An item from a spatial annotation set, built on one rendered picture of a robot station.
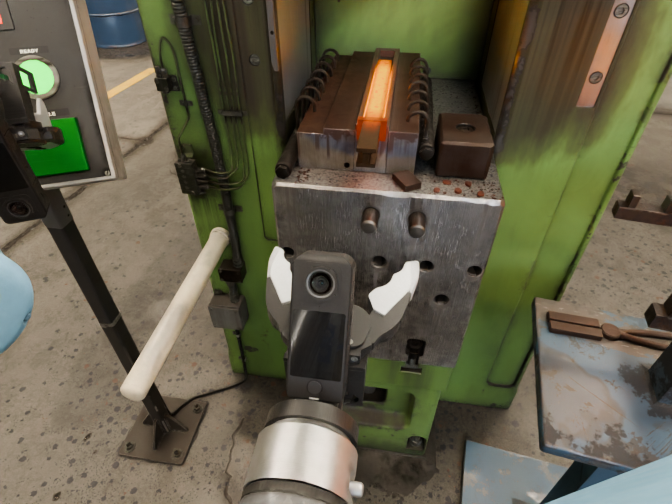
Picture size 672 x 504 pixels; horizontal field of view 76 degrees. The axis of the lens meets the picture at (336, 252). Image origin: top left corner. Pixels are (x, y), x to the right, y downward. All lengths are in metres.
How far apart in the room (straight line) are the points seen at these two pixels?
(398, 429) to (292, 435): 1.00
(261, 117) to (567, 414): 0.74
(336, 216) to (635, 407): 0.54
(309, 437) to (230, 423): 1.19
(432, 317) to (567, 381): 0.26
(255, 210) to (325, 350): 0.74
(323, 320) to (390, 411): 1.00
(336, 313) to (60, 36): 0.58
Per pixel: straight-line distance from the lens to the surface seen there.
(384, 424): 1.30
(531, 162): 0.94
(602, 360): 0.86
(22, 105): 0.59
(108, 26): 5.27
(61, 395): 1.77
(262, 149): 0.95
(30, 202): 0.58
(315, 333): 0.33
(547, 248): 1.08
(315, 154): 0.76
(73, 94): 0.75
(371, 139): 0.65
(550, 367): 0.81
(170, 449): 1.50
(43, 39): 0.77
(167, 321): 0.92
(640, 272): 2.30
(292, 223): 0.77
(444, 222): 0.74
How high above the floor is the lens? 1.30
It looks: 41 degrees down
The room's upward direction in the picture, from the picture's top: straight up
